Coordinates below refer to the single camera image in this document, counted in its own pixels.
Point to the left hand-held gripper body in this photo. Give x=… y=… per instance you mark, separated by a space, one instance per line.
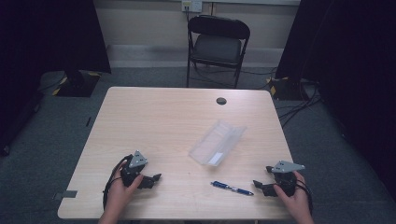
x=137 y=160

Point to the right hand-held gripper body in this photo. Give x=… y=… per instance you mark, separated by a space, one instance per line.
x=285 y=174

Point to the blue pen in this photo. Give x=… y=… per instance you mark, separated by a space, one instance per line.
x=232 y=188

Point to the black curtain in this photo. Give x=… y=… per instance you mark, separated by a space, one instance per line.
x=46 y=46
x=351 y=62

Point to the person's right hand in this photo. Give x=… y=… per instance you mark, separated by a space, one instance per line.
x=297 y=202

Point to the white wall socket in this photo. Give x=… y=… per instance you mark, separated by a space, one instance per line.
x=192 y=5

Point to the black folding chair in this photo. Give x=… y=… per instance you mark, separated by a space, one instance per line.
x=218 y=46

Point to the person's left hand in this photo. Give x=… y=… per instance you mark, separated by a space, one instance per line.
x=120 y=194

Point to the grey floor tape strip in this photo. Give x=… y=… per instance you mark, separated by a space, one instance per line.
x=66 y=194

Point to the clear plastic pencil bag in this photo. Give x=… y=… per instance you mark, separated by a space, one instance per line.
x=216 y=143

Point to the black stand base striped tape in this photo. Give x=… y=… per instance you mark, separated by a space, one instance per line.
x=288 y=88
x=76 y=84

